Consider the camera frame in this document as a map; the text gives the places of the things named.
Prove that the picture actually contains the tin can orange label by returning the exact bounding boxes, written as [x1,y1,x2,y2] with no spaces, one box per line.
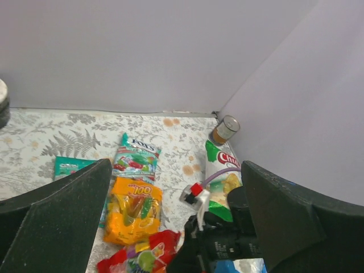
[209,115,241,146]

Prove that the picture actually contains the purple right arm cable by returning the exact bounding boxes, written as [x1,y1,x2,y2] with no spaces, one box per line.
[203,167,242,187]

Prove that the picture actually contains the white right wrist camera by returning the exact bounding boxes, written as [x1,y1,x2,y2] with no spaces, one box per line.
[179,183,210,231]

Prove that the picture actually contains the red Lot 100 fruit gummy bag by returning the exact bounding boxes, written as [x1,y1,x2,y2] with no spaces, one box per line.
[97,230,181,273]

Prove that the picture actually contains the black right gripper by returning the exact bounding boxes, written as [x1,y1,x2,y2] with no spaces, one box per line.
[166,186,263,273]

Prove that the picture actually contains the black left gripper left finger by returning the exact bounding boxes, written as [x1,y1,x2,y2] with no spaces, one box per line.
[1,159,112,272]

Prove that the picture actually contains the orange Lot 100 mango gummy bag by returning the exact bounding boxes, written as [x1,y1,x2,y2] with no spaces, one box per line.
[104,177,163,246]

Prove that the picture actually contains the green white Chuba chips bag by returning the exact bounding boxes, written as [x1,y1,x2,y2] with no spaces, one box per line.
[204,140,242,222]

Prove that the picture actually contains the Fox's mint blossom candy bag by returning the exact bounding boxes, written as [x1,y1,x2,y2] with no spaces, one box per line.
[112,133,162,184]

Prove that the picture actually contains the dark tape roll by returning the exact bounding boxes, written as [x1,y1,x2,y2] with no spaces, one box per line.
[0,80,10,129]

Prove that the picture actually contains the floral patterned table mat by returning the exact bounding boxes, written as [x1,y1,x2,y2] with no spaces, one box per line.
[0,107,242,273]

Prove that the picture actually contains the teal Fox's bag back side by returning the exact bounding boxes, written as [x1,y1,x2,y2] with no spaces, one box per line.
[53,156,109,229]

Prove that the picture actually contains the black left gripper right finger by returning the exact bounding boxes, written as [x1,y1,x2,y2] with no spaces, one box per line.
[241,161,363,272]

